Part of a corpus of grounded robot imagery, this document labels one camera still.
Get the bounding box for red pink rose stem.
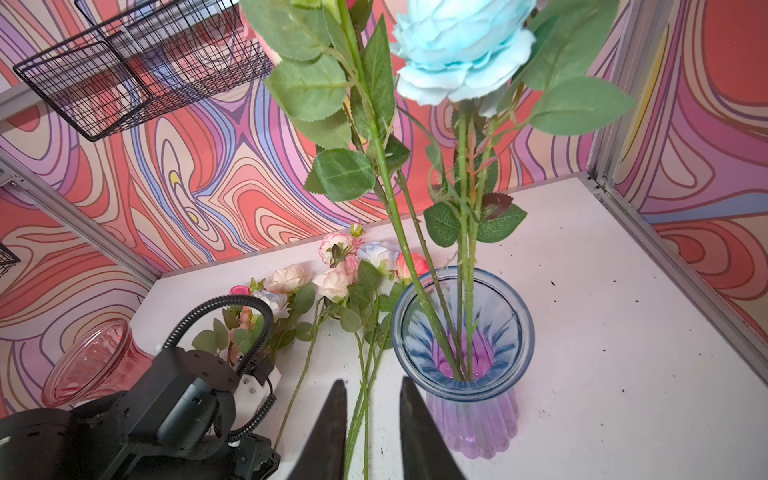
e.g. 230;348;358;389
341;254;429;479

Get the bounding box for pink spray rose bunch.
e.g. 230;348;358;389
192;282;316;366

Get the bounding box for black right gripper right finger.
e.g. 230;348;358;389
399;377;465;480

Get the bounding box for cream peach rose stem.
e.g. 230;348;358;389
275;266;349;447

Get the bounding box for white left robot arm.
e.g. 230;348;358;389
1;295;280;479

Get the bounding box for light blue flower stem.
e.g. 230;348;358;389
389;0;637;379

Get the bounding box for pale pink rose bunch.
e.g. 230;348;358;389
272;223;367;451

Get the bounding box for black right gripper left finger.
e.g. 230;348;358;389
288;380;348;480

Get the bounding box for black wire basket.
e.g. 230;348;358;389
0;244;21;277
13;1;273;141

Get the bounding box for pale cream rose stem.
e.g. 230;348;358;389
263;264;315;337

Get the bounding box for purple blue glass vase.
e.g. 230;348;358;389
392;266;535;459

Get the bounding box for light pink rose stem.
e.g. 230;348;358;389
240;1;450;352

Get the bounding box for black wire basket back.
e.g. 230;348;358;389
13;1;273;141

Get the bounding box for black wire basket left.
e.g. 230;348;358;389
0;244;21;277

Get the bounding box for red rimmed glass vase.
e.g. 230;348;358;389
42;319;153;408

